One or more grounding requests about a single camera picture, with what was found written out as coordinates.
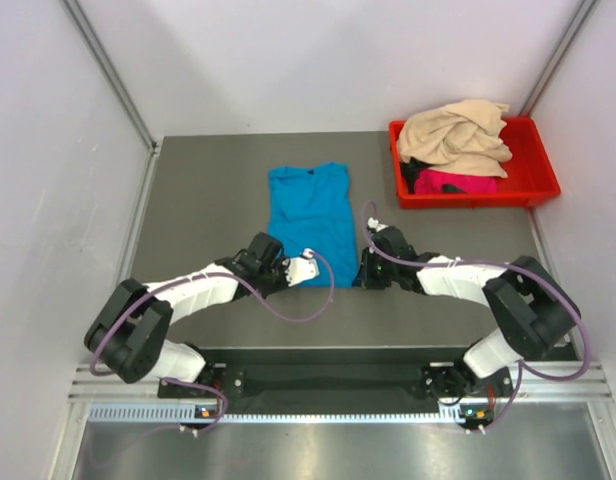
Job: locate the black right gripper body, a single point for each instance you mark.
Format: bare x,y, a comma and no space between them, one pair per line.
377,273

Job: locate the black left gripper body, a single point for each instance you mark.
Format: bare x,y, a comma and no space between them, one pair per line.
272,278

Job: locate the blue t-shirt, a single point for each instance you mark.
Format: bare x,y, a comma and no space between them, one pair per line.
310,209

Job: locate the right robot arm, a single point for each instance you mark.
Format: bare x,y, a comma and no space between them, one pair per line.
531,310

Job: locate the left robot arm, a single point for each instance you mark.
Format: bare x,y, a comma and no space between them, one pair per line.
129,335

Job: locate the pink t-shirt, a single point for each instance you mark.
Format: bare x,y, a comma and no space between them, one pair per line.
434,182

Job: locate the black t-shirt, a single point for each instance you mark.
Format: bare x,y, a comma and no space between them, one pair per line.
411,172

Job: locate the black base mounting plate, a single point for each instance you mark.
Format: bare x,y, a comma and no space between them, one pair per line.
342,381

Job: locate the beige t-shirt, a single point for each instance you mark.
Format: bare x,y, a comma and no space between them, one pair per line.
461,138

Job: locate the red plastic bin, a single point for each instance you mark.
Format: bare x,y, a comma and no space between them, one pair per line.
531,180

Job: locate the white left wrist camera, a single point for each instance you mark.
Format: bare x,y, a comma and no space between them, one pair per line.
300,269

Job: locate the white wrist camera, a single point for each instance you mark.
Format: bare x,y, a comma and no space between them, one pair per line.
373,225
300,269

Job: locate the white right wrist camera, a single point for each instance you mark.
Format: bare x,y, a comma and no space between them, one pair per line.
373,225

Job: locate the white slotted cable duct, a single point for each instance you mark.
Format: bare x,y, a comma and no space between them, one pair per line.
197,415

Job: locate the left corner aluminium post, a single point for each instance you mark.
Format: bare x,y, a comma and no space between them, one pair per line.
87,32

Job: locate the corner aluminium post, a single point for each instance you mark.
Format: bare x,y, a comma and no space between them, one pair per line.
584,11
87,32

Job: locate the right corner aluminium post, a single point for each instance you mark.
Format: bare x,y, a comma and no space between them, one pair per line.
584,11

